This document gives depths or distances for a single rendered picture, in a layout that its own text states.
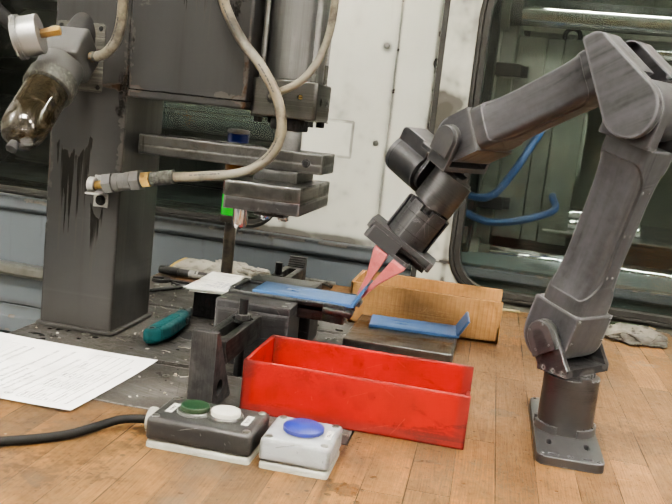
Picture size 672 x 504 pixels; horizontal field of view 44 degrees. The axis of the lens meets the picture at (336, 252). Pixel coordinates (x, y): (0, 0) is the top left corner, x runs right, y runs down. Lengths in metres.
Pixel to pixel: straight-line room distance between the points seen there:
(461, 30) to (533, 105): 0.71
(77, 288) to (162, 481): 0.50
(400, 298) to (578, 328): 0.48
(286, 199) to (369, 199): 0.73
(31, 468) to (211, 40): 0.59
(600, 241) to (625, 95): 0.16
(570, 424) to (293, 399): 0.31
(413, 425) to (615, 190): 0.33
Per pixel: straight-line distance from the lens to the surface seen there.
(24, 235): 2.08
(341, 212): 1.77
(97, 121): 1.17
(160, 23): 1.14
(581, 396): 0.97
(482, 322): 1.37
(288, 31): 1.11
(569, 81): 0.96
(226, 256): 1.44
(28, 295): 2.10
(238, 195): 1.06
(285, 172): 1.10
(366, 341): 1.20
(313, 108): 1.09
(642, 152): 0.90
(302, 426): 0.81
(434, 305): 1.36
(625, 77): 0.90
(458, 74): 1.68
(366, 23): 1.77
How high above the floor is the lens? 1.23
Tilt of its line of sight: 9 degrees down
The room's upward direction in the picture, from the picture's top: 6 degrees clockwise
